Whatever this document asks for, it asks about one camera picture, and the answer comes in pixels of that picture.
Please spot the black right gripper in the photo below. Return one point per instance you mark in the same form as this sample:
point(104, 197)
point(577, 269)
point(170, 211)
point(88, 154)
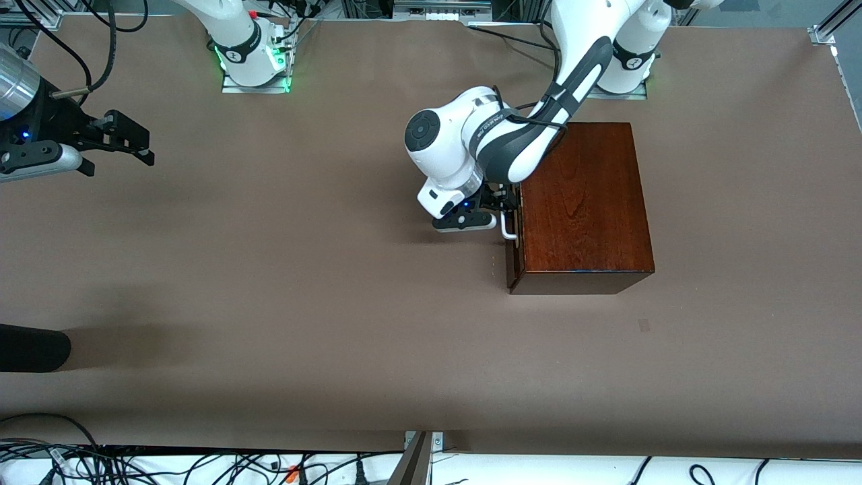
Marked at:
point(55, 120)

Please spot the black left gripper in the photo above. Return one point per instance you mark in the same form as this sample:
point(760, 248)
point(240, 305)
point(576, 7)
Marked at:
point(496, 196)

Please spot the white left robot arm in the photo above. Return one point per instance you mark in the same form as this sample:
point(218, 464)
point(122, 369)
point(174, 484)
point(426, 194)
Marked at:
point(444, 135)

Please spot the dark wooden drawer cabinet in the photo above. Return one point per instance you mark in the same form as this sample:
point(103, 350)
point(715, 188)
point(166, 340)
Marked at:
point(592, 215)

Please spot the brown paper table cover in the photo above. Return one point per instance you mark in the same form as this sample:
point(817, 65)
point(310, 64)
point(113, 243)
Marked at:
point(269, 269)

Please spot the white power strip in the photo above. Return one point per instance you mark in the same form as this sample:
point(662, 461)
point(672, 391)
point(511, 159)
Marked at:
point(443, 15)

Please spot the grey electronics box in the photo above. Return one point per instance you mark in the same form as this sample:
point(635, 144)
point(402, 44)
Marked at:
point(441, 5)

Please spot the black rounded cylinder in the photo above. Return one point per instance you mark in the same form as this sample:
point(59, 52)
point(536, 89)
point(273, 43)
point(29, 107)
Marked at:
point(34, 348)

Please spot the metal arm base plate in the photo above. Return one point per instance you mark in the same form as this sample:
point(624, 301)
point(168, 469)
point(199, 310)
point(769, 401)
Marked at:
point(636, 95)
point(269, 89)

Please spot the aluminium frame profile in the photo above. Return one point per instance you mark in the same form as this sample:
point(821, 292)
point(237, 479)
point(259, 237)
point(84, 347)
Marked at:
point(40, 17)
point(823, 34)

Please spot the small metal mounting bracket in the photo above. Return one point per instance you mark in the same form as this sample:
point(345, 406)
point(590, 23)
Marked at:
point(438, 441)

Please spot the dark grey metal post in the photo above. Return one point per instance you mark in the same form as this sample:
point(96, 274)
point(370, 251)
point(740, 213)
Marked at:
point(412, 468)

